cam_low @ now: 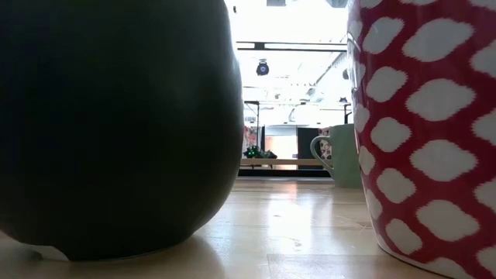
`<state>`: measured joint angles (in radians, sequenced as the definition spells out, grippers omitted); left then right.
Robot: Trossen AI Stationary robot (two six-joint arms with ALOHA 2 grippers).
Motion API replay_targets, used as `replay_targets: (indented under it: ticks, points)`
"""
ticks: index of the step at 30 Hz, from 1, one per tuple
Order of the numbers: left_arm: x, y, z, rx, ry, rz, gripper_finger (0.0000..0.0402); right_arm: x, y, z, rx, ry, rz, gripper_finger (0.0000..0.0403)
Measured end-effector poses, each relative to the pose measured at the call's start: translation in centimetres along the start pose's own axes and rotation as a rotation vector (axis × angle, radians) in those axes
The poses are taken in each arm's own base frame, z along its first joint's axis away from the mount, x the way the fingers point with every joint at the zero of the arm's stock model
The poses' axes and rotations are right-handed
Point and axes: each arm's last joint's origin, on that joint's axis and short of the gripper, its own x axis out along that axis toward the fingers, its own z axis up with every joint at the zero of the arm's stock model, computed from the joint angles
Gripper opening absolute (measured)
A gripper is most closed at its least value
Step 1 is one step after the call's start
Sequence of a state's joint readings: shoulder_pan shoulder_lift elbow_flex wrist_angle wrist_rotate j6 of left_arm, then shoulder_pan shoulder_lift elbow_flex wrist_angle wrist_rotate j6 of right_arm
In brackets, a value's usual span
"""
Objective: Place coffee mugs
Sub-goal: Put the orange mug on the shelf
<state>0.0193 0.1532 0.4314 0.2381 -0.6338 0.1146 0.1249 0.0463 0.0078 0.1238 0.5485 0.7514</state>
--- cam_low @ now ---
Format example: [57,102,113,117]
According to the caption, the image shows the white mug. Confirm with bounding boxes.
[346,0,496,279]

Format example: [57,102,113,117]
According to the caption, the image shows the round black hanging device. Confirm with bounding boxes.
[255,58,270,78]

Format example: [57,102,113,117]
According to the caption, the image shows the pink patterned panel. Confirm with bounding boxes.
[242,125,260,158]

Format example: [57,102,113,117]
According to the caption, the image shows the black panel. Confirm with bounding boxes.
[297,127,321,171]

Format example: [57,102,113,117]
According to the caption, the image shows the green mug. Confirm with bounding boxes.
[308,122,363,190]

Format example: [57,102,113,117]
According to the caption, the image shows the black aluminium rig frame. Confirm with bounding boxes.
[236,169,332,179]

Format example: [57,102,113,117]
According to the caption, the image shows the brown spotted fabric cushion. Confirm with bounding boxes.
[318,126,333,161]

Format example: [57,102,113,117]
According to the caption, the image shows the dark mug red interior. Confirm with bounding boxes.
[0,0,245,261]

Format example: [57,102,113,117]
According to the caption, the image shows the dark machine green lights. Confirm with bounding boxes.
[243,145,278,160]

